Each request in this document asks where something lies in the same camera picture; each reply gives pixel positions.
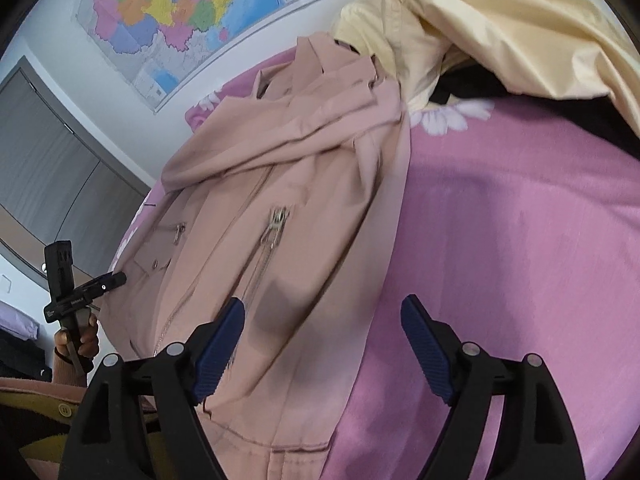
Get pink beige jacket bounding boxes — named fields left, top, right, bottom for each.
left=100, top=32, right=410, bottom=479

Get person's left hand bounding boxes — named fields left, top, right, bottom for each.
left=52, top=309, right=101, bottom=388

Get purple cloth in background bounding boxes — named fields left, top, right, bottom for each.
left=0, top=301, right=39, bottom=341

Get grey wardrobe doors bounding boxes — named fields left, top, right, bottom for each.
left=1, top=58, right=149, bottom=283

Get pink floral bed sheet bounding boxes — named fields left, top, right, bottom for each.
left=112, top=49, right=640, bottom=480

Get cream yellow garment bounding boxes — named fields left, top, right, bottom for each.
left=332, top=0, right=639, bottom=130

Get colourful wall map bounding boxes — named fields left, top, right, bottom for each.
left=77, top=0, right=294, bottom=110

